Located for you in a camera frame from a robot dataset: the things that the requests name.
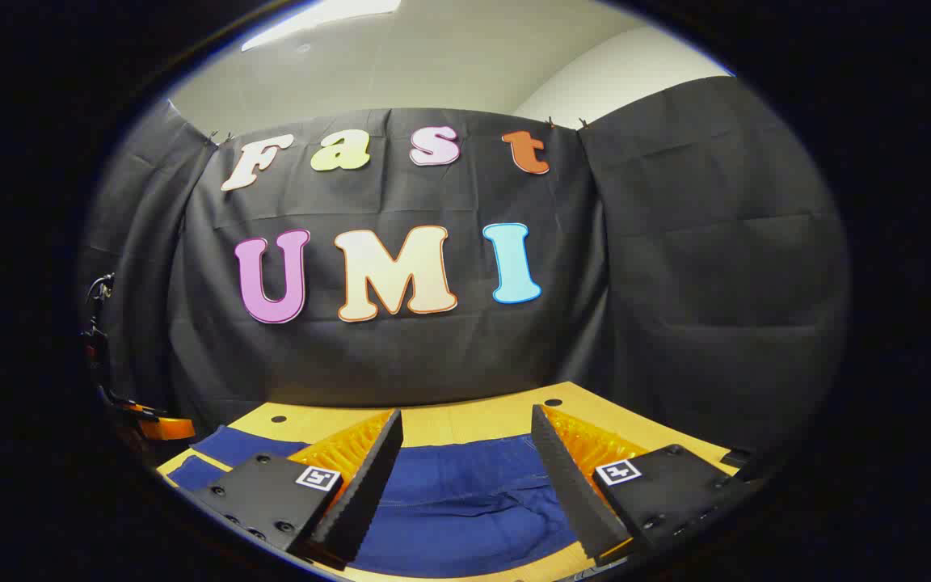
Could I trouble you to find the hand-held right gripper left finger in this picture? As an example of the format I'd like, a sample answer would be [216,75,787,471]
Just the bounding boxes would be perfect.
[191,408,404,568]

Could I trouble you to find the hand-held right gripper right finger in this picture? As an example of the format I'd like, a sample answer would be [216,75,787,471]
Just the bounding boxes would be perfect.
[530,404,765,565]

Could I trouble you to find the blue jeans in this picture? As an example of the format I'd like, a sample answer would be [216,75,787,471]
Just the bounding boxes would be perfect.
[166,426,596,579]

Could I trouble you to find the black table clamp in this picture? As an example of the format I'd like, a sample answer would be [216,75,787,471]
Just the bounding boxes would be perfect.
[720,447,759,479]

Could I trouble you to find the black backdrop cloth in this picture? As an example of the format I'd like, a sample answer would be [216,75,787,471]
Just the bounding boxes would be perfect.
[78,77,850,486]

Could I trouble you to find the ceiling light panel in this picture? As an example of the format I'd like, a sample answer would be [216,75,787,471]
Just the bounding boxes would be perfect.
[241,0,402,52]

